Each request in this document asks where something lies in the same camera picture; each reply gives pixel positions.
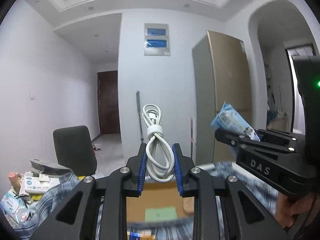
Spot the blue tissue packet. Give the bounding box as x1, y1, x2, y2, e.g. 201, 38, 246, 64
210, 102, 260, 141

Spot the gold blue cigarette pack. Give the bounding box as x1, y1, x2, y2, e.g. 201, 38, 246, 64
127, 231, 156, 240

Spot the white cable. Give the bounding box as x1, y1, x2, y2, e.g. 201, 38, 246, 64
141, 103, 176, 183

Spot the person's right hand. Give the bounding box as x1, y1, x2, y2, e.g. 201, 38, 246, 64
274, 193, 319, 231

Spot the blue plaid shirt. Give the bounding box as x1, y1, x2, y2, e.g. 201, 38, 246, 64
7, 160, 283, 240

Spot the white blue tissue box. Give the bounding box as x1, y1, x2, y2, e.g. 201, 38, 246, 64
23, 177, 60, 194

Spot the tan round vented disc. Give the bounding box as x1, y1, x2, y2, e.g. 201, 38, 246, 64
182, 197, 194, 216

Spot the grey folded cloth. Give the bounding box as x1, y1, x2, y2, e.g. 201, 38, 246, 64
30, 159, 73, 178

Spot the wet wipes packet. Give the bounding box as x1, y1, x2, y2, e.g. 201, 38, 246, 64
1, 191, 29, 223

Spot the gold refrigerator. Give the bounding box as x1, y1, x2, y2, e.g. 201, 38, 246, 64
192, 30, 252, 165

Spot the black office chair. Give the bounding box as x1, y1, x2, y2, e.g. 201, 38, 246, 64
53, 126, 97, 176

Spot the pink lidded cup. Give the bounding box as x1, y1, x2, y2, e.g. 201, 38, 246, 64
8, 172, 23, 194

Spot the green paper card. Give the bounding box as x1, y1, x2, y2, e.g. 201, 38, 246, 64
145, 206, 178, 222

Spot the cardboard box tray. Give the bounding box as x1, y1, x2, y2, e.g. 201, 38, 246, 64
126, 182, 193, 223

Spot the grey mop pole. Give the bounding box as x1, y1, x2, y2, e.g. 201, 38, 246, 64
136, 91, 144, 143

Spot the dark wooden door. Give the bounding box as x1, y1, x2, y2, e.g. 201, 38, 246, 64
98, 70, 120, 135

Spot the grey electrical panel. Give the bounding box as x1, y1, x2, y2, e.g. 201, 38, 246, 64
144, 23, 170, 56

